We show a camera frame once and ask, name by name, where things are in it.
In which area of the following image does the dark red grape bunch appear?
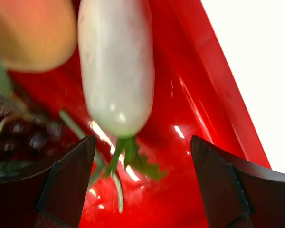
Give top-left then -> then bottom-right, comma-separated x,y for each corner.
0,95 -> 78,161

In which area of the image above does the red plastic tray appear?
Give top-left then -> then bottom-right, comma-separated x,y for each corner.
8,0 -> 273,228

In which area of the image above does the peach fruit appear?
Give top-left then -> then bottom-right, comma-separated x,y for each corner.
0,0 -> 77,72

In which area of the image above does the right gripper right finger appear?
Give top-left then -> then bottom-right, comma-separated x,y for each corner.
190,136 -> 285,228

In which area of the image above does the white garlic bulb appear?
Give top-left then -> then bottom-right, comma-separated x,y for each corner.
77,0 -> 169,214

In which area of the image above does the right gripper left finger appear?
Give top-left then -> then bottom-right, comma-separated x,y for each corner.
0,135 -> 95,228

